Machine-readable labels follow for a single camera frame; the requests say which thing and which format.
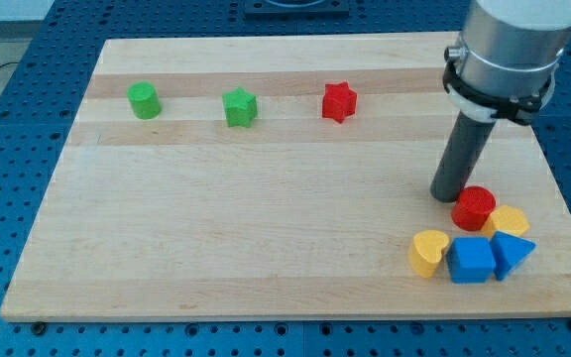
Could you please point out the red cylinder block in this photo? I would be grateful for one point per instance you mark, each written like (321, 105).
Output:
(472, 208)

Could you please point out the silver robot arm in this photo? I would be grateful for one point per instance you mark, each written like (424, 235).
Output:
(511, 47)

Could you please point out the blue cube block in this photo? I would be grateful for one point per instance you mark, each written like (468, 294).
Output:
(470, 260)

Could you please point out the wooden board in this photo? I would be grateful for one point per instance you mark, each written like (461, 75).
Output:
(182, 218)

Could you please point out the green star block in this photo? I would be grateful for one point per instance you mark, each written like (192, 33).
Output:
(240, 107)

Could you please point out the red star block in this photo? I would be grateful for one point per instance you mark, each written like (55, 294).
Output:
(339, 102)

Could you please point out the yellow heart block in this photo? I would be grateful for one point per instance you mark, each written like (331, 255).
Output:
(426, 251)

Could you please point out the green cylinder block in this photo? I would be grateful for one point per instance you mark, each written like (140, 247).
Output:
(144, 100)

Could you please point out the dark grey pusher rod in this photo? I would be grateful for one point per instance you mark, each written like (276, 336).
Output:
(464, 147)

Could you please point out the black white wrist clamp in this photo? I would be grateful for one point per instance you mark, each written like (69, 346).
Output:
(489, 101)

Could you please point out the yellow pentagon block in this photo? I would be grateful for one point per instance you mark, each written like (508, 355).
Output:
(507, 219)

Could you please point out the blue triangle block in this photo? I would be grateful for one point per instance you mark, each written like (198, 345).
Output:
(509, 252)

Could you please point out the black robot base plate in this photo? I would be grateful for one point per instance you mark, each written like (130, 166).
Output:
(285, 9)

